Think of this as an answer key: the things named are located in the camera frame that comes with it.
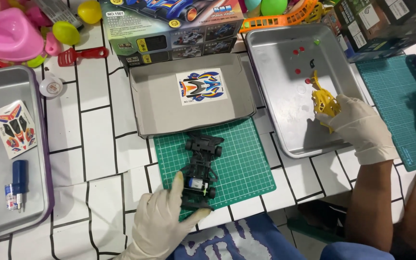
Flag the person's left hand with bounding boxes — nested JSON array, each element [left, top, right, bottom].
[[116, 171, 212, 260]]

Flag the person's right hand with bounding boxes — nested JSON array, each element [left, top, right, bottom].
[[314, 94, 400, 166]]

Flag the yellow plastic car body frame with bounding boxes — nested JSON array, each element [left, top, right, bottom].
[[309, 70, 341, 133]]

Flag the black toy car chassis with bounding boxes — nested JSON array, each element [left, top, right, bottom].
[[179, 131, 225, 212]]

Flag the teal cutting mat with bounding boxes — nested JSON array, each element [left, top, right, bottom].
[[355, 54, 416, 172]]

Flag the plain metal tray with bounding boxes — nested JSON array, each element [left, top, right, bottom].
[[245, 23, 368, 159]]

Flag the green cutting mat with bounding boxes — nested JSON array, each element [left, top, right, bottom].
[[153, 117, 277, 221]]

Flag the stack of dark cardboard boxes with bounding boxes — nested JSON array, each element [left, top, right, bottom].
[[322, 0, 416, 64]]

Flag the orange plastic basket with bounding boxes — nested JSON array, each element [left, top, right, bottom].
[[239, 0, 319, 34]]

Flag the green plastic egg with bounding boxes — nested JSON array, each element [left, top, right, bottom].
[[260, 0, 288, 17]]

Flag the blue car sticker sheet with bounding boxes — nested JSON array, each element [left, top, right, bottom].
[[175, 67, 228, 106]]

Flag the person's blue printed shorts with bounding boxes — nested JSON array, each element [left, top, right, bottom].
[[171, 212, 307, 260]]

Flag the grey cardboard box tray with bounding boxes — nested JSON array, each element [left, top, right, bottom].
[[129, 53, 256, 139]]

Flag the toy car kit box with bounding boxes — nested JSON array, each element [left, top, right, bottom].
[[117, 35, 238, 73], [99, 0, 245, 56]]

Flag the red toy spatula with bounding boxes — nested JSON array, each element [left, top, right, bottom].
[[57, 46, 110, 68]]

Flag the yellow plastic egg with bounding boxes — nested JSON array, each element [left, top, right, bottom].
[[77, 0, 103, 25]]

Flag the yellow-green plastic egg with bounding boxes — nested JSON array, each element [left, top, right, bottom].
[[52, 20, 81, 46]]

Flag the white round container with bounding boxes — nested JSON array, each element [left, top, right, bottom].
[[39, 74, 64, 98]]

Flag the small pink toy piece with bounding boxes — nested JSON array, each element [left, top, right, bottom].
[[44, 31, 63, 57]]

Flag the grey ribbed plastic toy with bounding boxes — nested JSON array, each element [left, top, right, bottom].
[[34, 0, 84, 30]]

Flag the small green plastic toy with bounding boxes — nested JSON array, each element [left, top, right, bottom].
[[26, 54, 48, 69]]

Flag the red orange car sticker sheet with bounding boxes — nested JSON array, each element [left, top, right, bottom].
[[0, 100, 38, 160]]

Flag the blue white labelled battery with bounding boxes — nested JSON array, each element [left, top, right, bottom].
[[5, 183, 24, 213]]

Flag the pink toy bowl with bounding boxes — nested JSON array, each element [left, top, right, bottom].
[[0, 7, 45, 62]]

